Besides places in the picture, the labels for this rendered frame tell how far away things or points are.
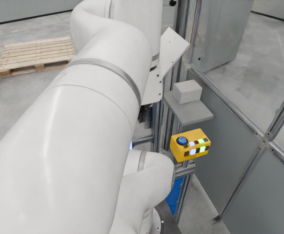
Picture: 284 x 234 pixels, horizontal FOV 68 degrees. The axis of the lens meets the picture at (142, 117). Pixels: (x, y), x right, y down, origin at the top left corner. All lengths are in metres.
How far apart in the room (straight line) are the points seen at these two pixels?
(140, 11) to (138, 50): 0.16
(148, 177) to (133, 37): 0.31
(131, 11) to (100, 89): 0.26
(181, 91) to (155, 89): 0.98
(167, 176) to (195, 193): 1.58
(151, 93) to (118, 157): 0.37
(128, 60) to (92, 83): 0.06
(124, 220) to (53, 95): 0.22
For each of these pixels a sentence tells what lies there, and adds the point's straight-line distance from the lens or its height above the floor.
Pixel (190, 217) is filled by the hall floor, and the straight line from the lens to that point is 2.00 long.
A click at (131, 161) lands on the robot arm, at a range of 0.55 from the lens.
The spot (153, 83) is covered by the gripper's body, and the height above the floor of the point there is 1.54.
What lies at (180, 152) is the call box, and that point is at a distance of 0.97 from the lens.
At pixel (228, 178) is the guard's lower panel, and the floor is 0.49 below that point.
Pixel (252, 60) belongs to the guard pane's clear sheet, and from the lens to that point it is 1.25.
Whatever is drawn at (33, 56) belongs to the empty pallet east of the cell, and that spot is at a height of 0.14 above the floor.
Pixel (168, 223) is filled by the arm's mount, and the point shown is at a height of 0.95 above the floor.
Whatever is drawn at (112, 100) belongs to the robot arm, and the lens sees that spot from 0.17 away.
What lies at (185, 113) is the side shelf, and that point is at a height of 0.86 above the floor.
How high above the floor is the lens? 1.81
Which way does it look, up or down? 42 degrees down
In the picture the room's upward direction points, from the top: straight up
